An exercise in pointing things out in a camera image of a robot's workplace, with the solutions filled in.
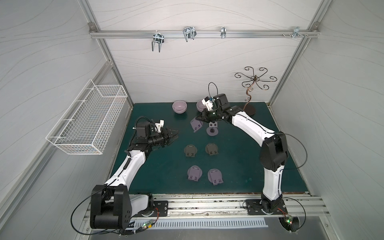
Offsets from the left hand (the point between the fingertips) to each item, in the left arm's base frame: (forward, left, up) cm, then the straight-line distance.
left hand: (179, 134), depth 77 cm
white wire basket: (-2, +42, +10) cm, 43 cm away
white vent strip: (-37, +4, -22) cm, 43 cm away
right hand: (+12, -8, -1) cm, 15 cm away
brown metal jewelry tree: (+37, -50, -18) cm, 64 cm away
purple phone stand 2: (+9, -9, -3) cm, 13 cm away
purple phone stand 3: (-13, -8, -21) cm, 26 cm away
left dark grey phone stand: (+1, -5, -20) cm, 21 cm away
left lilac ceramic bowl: (+37, +5, -18) cm, 42 cm away
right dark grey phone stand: (+3, -19, -22) cm, 29 cm away
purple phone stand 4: (-14, -20, -22) cm, 33 cm away
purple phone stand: (+18, -20, -21) cm, 34 cm away
